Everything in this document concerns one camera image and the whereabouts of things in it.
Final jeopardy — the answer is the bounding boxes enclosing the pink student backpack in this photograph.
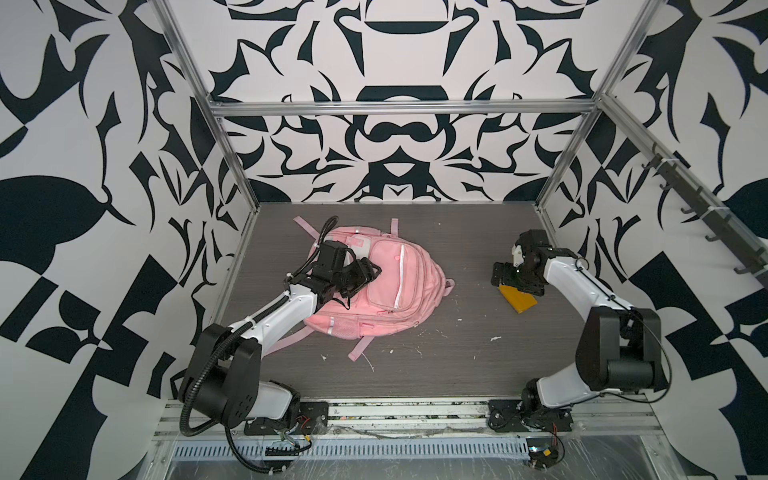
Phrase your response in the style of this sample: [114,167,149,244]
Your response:
[267,218,455,361]

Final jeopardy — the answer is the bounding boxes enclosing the yellow sticky note pad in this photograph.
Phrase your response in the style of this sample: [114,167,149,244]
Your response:
[498,285,538,314]

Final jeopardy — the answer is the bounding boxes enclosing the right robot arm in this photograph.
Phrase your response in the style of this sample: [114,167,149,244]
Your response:
[490,229,673,416]

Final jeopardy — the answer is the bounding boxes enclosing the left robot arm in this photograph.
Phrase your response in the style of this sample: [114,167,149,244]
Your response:
[178,241,382,437]

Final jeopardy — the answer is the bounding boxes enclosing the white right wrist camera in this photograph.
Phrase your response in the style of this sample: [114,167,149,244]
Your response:
[511,245,524,267]

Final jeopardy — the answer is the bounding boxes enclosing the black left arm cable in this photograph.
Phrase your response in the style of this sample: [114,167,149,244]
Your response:
[178,214,340,475]

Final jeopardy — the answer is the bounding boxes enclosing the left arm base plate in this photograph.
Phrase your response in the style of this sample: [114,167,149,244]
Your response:
[244,401,330,436]

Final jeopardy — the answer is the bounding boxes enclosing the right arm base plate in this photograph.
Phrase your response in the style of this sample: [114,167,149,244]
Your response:
[487,399,573,433]

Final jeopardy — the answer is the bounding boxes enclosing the white perforated cable duct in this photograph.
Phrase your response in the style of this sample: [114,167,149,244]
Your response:
[170,437,530,462]

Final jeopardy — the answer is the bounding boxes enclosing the wall hook rack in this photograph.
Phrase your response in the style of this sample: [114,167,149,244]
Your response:
[640,143,767,289]

